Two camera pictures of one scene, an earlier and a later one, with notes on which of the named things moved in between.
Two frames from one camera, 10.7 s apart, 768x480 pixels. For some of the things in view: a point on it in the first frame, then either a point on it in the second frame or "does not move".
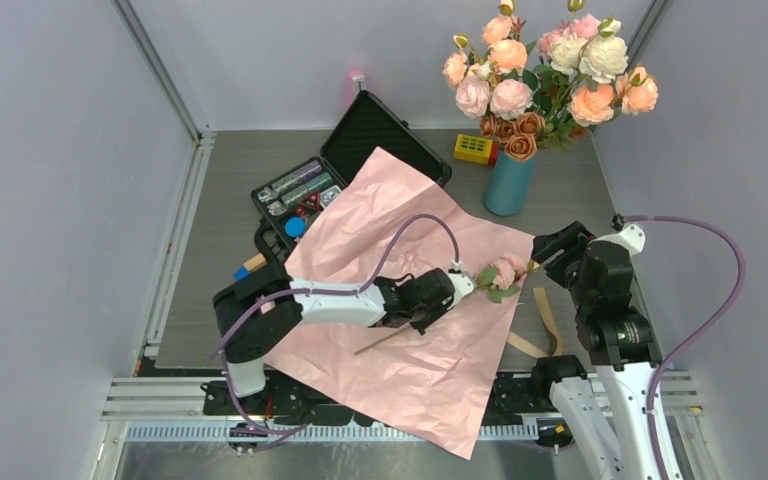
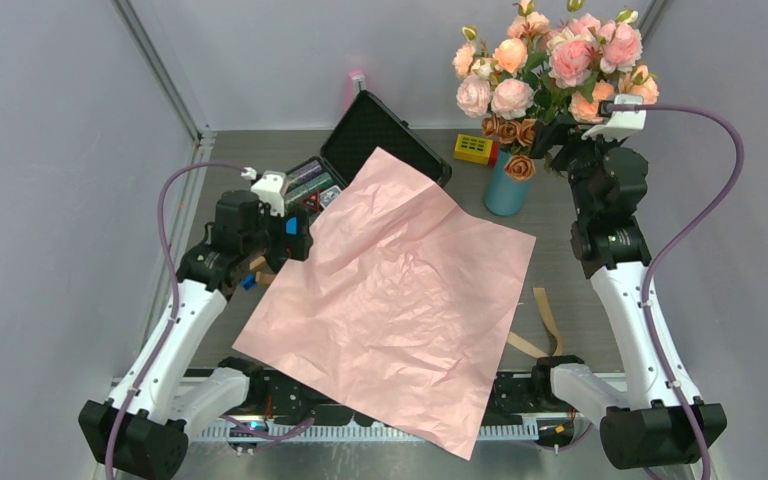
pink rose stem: [498, 280] to [579, 50]
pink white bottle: [356, 83] does not move
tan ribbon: [550, 323] does not move
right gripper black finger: [561, 253] to [554, 132]
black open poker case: [291, 204] does not move
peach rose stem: [635, 90] does not move
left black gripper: [421, 325] to [287, 246]
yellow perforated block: [478, 149] does not move
